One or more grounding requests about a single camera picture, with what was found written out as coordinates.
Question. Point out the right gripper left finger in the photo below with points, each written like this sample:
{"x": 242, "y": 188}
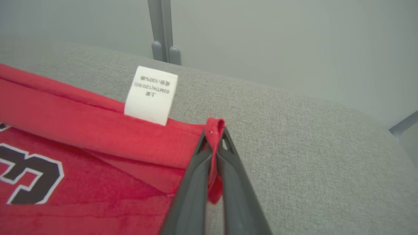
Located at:
{"x": 191, "y": 195}

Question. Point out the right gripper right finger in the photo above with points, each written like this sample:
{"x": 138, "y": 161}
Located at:
{"x": 238, "y": 195}

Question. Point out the red jersey with white trim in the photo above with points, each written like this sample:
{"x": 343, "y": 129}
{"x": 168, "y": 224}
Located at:
{"x": 98, "y": 137}

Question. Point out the grey fabric sofa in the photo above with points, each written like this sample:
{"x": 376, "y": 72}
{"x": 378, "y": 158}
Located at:
{"x": 310, "y": 163}

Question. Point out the grey double post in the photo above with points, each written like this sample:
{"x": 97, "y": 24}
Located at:
{"x": 160, "y": 32}

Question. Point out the grey metal rail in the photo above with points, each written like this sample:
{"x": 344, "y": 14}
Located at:
{"x": 405, "y": 124}

